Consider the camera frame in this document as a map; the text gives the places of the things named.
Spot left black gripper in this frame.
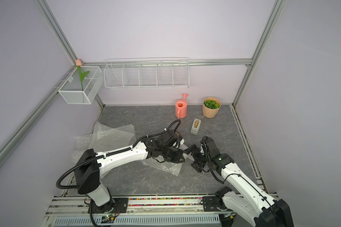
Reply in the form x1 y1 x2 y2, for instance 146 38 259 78
161 146 186 163

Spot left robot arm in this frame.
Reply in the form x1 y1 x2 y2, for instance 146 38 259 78
56 130 185 207

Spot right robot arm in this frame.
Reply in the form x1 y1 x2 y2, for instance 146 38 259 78
184 136 294 227

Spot bubble wrap sheet pile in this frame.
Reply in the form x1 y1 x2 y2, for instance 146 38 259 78
71 122 135 163

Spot pink watering can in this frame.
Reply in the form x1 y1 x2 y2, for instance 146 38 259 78
175 93 188 119

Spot potted green plant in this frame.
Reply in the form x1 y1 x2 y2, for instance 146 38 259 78
203 97 221 118

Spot pink artificial tulip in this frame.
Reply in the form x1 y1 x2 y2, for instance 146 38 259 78
75 59 90 91

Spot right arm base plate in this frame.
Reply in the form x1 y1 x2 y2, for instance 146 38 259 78
200 196 227 212

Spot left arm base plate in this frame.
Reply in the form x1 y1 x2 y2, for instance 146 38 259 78
89 197 129 214

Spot long white wire basket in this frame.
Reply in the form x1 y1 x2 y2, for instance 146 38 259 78
103 57 190 89

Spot small white wire basket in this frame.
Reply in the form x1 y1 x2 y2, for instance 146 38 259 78
58 66 104 105

